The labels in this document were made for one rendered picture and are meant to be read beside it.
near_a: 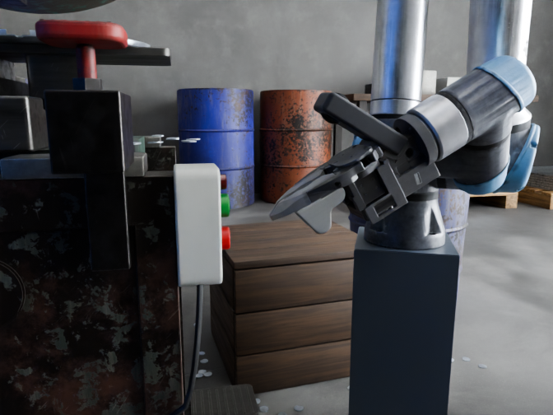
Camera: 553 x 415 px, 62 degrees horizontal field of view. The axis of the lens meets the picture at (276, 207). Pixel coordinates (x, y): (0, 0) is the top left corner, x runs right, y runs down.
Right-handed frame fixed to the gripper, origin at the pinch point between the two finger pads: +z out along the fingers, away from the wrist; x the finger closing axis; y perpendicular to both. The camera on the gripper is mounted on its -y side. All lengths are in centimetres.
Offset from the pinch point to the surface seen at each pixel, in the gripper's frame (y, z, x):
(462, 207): 55, -59, 78
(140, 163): -12.8, 10.4, -3.0
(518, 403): 83, -30, 33
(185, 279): 0.5, 13.2, -3.7
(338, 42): 0, -151, 354
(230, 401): 34.0, 23.7, 24.0
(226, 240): -0.2, 7.1, -1.3
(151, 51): -24.5, 2.7, 17.0
